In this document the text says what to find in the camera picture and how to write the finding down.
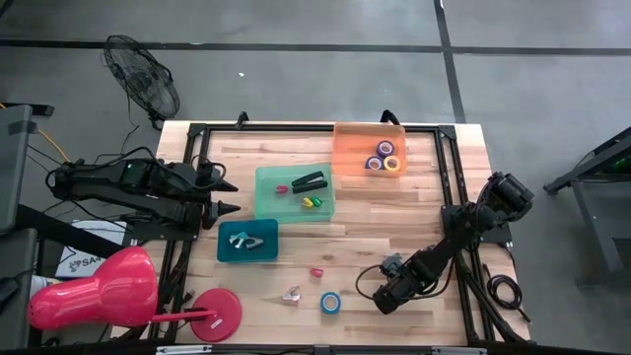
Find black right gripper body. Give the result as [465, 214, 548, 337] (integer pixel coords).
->
[388, 255, 438, 300]

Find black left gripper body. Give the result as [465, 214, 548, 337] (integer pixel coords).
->
[196, 162, 223, 231]

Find black stapler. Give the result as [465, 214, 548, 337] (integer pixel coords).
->
[290, 170, 329, 195]

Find light blue tape roll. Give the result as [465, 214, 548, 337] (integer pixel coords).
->
[319, 291, 342, 316]

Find translucent teal plastic bin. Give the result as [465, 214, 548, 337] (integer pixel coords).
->
[253, 162, 336, 224]

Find black floor fan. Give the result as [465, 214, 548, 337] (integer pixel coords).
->
[102, 34, 181, 132]

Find white cardboard box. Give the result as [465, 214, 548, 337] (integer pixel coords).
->
[53, 219, 129, 280]

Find translucent orange plastic bin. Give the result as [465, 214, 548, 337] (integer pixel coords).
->
[332, 121, 408, 178]

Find red desk lamp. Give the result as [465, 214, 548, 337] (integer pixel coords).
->
[27, 245, 244, 344]

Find black metal cart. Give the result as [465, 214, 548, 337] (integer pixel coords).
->
[541, 125, 631, 290]

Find dark grey cabinet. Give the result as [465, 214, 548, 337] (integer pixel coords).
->
[0, 105, 35, 234]

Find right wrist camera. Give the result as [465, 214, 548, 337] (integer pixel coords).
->
[381, 252, 403, 273]

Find black aluminium table frame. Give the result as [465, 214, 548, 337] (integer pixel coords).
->
[117, 108, 531, 346]

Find black lamp power cord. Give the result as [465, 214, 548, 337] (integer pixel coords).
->
[167, 275, 196, 305]

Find black coiled cable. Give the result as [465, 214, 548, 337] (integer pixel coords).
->
[485, 273, 532, 324]

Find yellow cable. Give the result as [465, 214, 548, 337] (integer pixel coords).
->
[36, 128, 71, 163]

